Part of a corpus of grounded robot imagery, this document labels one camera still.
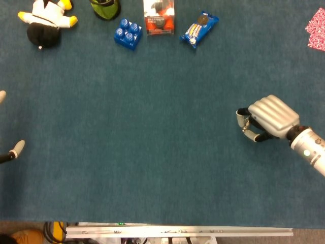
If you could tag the pink patterned cloth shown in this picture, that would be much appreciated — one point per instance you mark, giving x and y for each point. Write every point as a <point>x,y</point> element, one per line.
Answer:
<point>318,21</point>

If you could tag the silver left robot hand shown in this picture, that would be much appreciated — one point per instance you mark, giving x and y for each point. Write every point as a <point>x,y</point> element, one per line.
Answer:
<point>17,148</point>

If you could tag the aluminium profile rail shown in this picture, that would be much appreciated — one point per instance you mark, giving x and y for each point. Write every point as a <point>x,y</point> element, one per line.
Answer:
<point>177,231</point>

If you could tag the pink patterned sachet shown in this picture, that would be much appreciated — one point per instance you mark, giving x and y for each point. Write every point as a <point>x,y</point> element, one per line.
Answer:
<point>317,43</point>

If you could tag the blue-green table cloth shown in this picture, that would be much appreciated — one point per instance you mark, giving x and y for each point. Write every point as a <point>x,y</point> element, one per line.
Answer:
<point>142,127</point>

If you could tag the orange round object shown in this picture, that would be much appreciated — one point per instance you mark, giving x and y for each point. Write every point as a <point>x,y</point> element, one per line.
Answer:
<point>28,236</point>

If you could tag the blue toy building block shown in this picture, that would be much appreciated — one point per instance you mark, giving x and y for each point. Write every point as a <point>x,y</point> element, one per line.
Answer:
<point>127,40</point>

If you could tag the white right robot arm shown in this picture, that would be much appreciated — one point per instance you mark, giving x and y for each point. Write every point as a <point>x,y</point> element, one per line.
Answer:
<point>309,147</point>

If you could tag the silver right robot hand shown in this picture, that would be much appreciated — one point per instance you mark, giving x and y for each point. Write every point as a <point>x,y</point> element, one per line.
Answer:
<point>274,117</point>

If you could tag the black white penguin plush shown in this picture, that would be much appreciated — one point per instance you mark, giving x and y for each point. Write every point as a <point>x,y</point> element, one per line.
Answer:
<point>48,15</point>

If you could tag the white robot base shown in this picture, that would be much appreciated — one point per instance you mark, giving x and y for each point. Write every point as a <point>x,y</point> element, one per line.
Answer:
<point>152,240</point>

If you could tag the green mesh pen holder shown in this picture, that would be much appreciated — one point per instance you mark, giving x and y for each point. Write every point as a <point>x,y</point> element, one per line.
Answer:
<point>106,11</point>

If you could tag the blue cookie packet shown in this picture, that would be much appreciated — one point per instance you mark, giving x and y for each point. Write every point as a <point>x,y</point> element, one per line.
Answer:
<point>198,29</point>

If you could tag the red white product box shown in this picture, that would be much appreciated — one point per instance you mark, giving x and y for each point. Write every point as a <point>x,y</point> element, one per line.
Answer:
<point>158,24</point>

